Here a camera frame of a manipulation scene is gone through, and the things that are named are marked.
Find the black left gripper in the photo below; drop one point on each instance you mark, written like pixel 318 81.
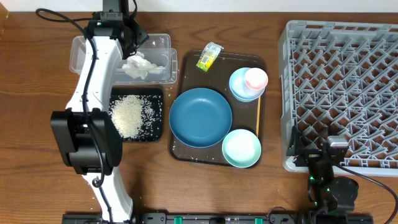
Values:
pixel 140 35

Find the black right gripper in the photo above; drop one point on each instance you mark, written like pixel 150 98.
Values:
pixel 309 155

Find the white tissue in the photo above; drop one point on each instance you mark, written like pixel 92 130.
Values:
pixel 137 66

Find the wooden chopstick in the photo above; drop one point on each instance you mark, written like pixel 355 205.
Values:
pixel 258 115

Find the mint green bowl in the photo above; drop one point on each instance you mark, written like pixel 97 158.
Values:
pixel 241 148

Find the light blue bowl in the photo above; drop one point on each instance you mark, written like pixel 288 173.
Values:
pixel 239 88

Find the pink cup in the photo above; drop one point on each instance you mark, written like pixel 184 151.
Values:
pixel 256 78

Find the pile of white rice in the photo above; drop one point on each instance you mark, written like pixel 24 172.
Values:
pixel 133 116

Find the dark blue plate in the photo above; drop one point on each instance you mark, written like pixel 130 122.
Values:
pixel 200 117

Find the yellow green wrapper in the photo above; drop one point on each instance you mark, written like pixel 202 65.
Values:
pixel 208 56

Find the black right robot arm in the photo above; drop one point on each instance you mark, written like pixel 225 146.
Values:
pixel 333 197

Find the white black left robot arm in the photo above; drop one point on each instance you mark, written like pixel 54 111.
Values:
pixel 86 137

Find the grey dishwasher rack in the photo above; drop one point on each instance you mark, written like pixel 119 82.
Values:
pixel 341 76

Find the clear plastic bin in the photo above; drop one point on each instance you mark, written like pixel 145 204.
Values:
pixel 157 49

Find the brown serving tray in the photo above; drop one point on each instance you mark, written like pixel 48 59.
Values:
pixel 217 79

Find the black tray bin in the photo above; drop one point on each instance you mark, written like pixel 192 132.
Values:
pixel 154 95

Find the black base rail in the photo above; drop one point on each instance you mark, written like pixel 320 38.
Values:
pixel 273 218

